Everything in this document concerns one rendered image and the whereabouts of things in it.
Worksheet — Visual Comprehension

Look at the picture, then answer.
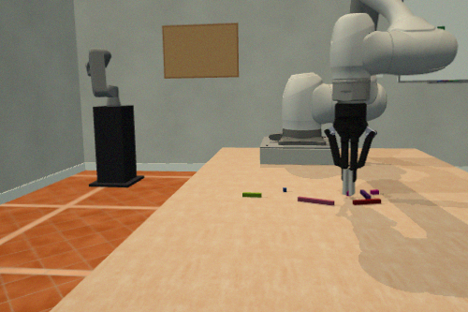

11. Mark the pink rod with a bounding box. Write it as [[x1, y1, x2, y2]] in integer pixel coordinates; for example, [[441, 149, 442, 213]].
[[298, 197, 334, 206]]

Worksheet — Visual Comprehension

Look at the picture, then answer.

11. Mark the red rod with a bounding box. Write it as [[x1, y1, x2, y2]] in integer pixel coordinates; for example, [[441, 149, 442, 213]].
[[352, 199, 381, 205]]

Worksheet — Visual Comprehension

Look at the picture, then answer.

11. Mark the lime green rod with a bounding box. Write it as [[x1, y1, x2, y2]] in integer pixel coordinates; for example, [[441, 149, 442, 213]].
[[242, 192, 262, 198]]

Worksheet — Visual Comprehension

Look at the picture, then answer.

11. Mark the purple rod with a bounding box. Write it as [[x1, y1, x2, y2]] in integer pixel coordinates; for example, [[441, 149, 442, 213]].
[[360, 190, 371, 199]]

